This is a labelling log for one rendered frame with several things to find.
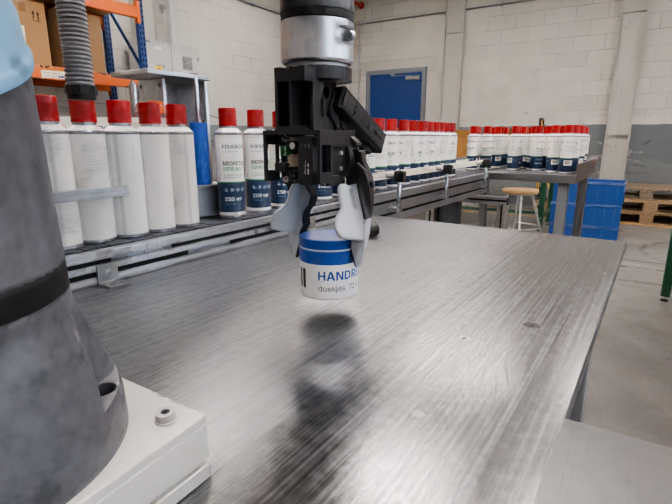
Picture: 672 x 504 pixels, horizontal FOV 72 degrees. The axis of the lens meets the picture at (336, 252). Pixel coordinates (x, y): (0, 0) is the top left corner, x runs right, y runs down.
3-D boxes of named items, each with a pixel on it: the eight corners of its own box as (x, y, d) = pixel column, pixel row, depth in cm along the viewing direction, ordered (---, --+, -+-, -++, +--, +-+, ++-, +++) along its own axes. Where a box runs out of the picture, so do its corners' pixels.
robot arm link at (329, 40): (307, 35, 53) (372, 26, 49) (308, 78, 54) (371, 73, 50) (264, 21, 46) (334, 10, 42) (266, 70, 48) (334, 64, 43)
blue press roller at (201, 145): (205, 204, 94) (199, 119, 90) (216, 205, 92) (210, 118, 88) (191, 206, 91) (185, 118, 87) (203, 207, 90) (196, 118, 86)
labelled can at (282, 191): (281, 204, 108) (278, 112, 103) (298, 206, 105) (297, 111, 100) (265, 207, 104) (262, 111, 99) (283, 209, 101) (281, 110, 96)
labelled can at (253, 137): (258, 208, 102) (254, 110, 97) (276, 210, 99) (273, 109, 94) (241, 211, 98) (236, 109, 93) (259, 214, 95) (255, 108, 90)
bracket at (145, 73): (173, 84, 95) (173, 79, 94) (210, 80, 89) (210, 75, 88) (110, 77, 84) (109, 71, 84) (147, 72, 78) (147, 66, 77)
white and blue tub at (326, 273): (320, 279, 61) (320, 226, 59) (368, 288, 57) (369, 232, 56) (288, 294, 55) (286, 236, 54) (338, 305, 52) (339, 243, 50)
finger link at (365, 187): (340, 226, 52) (318, 151, 52) (348, 224, 54) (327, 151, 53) (376, 216, 50) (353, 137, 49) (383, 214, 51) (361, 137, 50)
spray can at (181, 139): (187, 221, 86) (178, 105, 82) (206, 224, 84) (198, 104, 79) (163, 225, 82) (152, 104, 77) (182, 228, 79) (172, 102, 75)
